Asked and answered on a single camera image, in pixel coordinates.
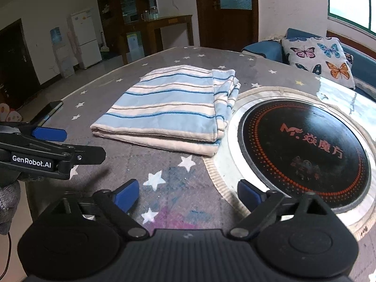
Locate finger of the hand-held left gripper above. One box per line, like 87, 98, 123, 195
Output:
0, 125, 67, 142
44, 143, 106, 165

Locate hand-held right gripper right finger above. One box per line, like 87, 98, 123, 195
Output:
228, 179, 348, 240

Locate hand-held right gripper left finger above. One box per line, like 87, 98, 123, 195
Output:
32, 179, 149, 242

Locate blue striped fleece pants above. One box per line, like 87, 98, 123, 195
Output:
90, 65, 241, 157

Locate person's left forearm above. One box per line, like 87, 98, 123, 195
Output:
0, 171, 22, 236

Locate black smartphone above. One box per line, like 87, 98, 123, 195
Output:
31, 100, 63, 127

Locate white pink printed object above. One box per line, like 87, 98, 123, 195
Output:
0, 103, 24, 121

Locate grey star-print tablecloth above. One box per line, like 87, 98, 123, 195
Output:
25, 46, 376, 282

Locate round black induction cooktop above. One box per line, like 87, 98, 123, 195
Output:
227, 98, 376, 231

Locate white water dispenser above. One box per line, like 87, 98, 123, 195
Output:
50, 26, 74, 78

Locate white refrigerator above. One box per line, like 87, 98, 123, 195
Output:
70, 8, 103, 69

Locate dark wooden cabinet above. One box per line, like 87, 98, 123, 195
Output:
95, 0, 156, 55

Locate blue sofa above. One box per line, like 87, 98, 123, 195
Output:
242, 28, 376, 102

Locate wooden side table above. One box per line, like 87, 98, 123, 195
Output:
120, 15, 194, 65

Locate dark wooden door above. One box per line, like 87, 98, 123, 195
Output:
194, 0, 259, 53

